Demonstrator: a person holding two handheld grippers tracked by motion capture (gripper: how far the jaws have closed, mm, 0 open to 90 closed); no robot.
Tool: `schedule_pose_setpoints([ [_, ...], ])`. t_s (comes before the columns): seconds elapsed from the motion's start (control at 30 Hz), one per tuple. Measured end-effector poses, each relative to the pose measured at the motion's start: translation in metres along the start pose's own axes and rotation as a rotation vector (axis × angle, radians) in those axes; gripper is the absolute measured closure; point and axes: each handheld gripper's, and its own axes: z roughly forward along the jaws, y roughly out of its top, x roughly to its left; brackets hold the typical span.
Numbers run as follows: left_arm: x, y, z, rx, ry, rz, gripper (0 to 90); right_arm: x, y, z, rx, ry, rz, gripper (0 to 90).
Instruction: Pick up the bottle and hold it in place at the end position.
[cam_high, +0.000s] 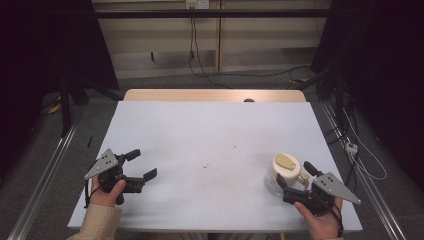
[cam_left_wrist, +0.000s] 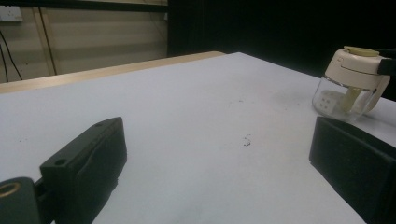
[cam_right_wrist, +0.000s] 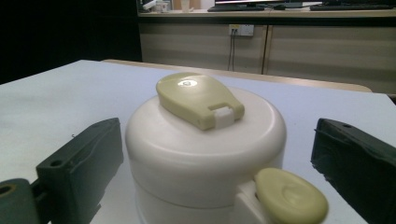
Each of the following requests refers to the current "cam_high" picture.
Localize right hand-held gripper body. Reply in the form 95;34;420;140
282;171;362;217

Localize black wrist strap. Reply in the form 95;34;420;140
316;191;345;238
83;178;102;209

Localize beige left sleeve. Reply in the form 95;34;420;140
66;203;123;240

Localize person's right hand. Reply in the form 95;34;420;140
293;196;344;240

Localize black crossbar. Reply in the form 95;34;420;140
93;8;334;20

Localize aluminium floor rail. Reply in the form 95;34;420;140
7;121;81;240
321;101;408;240

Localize white cable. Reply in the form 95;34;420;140
342;108;388;182

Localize white wall socket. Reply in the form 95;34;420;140
185;0;211;10

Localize black hanging cable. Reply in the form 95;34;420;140
187;16;232;90

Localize white table mat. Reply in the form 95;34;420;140
67;100;363;233

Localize black floor cable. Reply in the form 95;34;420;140
213;65;314;91

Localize black metal stand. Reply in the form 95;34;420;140
56;73;124;138
293;63;354;148

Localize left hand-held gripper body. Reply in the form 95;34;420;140
84;148;146;206

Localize wooden table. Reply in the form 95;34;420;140
123;88;307;103

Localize person's left hand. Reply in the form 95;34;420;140
89;176;128;208

